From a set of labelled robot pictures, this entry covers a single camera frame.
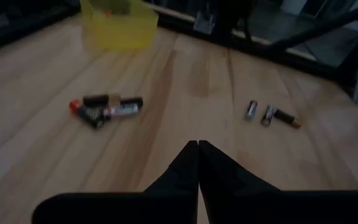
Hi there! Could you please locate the yellow plastic bin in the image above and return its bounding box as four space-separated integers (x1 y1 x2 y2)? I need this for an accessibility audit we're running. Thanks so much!
80 0 160 51

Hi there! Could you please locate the red black battery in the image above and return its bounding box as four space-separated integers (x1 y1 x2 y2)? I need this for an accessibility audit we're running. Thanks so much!
69 98 107 129

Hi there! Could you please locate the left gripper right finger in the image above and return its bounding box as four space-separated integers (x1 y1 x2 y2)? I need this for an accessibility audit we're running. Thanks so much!
199 140 358 224

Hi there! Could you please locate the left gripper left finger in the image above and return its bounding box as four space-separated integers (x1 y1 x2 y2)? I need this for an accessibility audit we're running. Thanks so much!
31 140 200 224

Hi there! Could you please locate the black frame brace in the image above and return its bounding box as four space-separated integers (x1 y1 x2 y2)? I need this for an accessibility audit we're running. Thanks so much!
268 0 358 54

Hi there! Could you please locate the small black copper battery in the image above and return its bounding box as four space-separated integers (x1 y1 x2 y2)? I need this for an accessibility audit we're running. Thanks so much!
273 108 301 129

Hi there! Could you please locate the small silver battery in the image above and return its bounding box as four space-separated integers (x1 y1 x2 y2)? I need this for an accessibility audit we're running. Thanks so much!
260 105 277 127
245 100 259 122

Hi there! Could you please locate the silver metal bracket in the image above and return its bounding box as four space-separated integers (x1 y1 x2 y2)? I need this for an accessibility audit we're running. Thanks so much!
193 11 214 35

